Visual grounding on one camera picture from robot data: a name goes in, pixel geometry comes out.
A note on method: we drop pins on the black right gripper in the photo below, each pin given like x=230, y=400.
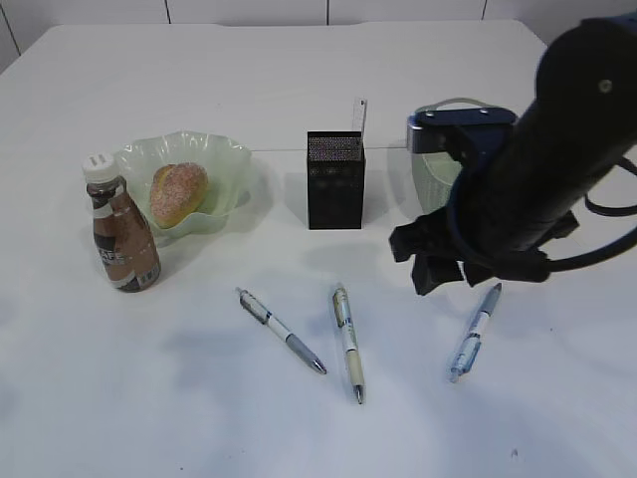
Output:
x=500, y=214

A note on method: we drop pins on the cream white click pen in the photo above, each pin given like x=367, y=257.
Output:
x=346, y=328

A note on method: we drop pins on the clear plastic ruler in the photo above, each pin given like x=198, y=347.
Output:
x=359, y=111

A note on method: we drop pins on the white grey click pen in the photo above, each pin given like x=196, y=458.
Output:
x=265, y=317

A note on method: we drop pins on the sugared bread loaf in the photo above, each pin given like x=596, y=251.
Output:
x=176, y=191

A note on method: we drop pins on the brown plastic drink bottle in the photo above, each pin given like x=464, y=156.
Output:
x=121, y=233

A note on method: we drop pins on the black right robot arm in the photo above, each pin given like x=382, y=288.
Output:
x=585, y=94

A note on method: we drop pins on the green plastic woven basket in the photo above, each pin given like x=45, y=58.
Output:
x=433, y=172

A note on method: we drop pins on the light blue click pen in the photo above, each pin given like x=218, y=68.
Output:
x=466, y=354

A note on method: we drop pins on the black mesh pen holder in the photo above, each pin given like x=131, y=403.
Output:
x=336, y=176

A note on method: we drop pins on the green wavy glass plate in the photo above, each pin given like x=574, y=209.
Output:
x=226, y=162

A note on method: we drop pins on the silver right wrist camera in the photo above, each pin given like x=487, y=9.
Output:
x=469, y=136

